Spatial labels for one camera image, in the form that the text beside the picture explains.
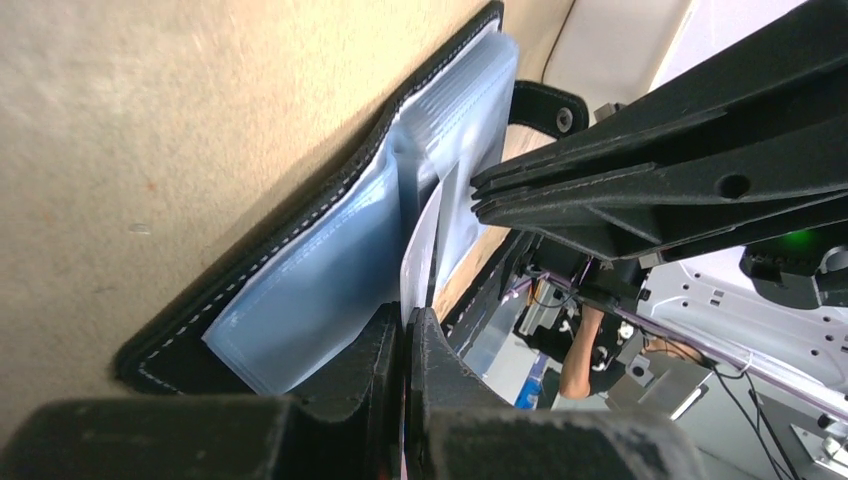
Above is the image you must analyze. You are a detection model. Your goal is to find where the white tray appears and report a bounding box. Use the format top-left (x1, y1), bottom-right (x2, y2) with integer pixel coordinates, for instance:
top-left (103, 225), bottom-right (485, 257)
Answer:
top-left (542, 0), bottom-right (696, 113)

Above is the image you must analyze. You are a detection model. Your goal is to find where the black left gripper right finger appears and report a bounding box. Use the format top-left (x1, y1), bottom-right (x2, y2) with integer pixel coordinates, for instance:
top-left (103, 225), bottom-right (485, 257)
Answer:
top-left (404, 308), bottom-right (706, 479)

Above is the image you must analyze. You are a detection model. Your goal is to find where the black leather card holder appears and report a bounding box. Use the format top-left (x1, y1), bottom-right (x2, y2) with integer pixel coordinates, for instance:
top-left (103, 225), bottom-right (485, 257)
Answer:
top-left (114, 1), bottom-right (588, 395)

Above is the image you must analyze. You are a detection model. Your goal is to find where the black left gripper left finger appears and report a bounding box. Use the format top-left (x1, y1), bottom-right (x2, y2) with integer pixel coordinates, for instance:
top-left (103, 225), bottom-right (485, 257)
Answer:
top-left (1, 303), bottom-right (401, 479)

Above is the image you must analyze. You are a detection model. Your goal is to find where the white magnetic stripe card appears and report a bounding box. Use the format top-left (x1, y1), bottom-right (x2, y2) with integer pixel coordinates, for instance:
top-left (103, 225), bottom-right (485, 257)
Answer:
top-left (400, 165), bottom-right (458, 330)

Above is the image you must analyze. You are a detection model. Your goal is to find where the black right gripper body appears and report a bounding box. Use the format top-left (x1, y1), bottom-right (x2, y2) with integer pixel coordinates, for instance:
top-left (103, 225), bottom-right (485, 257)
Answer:
top-left (529, 225), bottom-right (847, 312)

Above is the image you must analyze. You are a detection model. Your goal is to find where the person's forearm in background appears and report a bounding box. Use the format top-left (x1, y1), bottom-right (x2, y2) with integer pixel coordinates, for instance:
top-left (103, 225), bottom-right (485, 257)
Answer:
top-left (559, 305), bottom-right (608, 400)

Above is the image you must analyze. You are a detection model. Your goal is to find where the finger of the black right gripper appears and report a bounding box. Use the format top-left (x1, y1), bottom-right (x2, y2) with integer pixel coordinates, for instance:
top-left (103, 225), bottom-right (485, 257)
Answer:
top-left (472, 1), bottom-right (847, 261)

